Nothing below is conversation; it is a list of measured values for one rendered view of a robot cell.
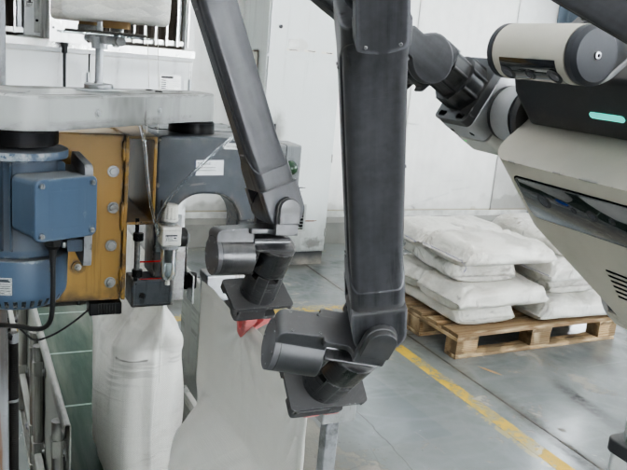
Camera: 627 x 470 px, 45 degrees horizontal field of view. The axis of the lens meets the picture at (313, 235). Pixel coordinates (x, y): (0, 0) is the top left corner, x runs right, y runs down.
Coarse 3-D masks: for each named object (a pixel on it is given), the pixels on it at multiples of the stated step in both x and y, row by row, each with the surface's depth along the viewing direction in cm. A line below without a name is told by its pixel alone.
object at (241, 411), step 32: (224, 320) 129; (224, 352) 129; (256, 352) 118; (224, 384) 130; (256, 384) 118; (192, 416) 138; (224, 416) 130; (256, 416) 118; (288, 416) 102; (192, 448) 131; (224, 448) 126; (256, 448) 118; (288, 448) 103
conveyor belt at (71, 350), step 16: (64, 320) 303; (80, 320) 304; (64, 336) 287; (80, 336) 288; (64, 352) 272; (80, 352) 273; (64, 368) 259; (80, 368) 260; (64, 384) 247; (80, 384) 248; (64, 400) 237; (80, 400) 238; (80, 416) 228; (80, 432) 219; (80, 448) 210; (96, 448) 211; (80, 464) 202; (96, 464) 203
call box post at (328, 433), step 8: (328, 424) 156; (336, 424) 157; (320, 432) 159; (328, 432) 157; (336, 432) 157; (320, 440) 159; (328, 440) 157; (336, 440) 158; (320, 448) 159; (328, 448) 158; (320, 456) 159; (328, 456) 158; (320, 464) 159; (328, 464) 159
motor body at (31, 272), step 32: (0, 160) 109; (32, 160) 110; (0, 192) 110; (0, 224) 111; (0, 256) 113; (32, 256) 115; (64, 256) 119; (0, 288) 113; (32, 288) 115; (64, 288) 121
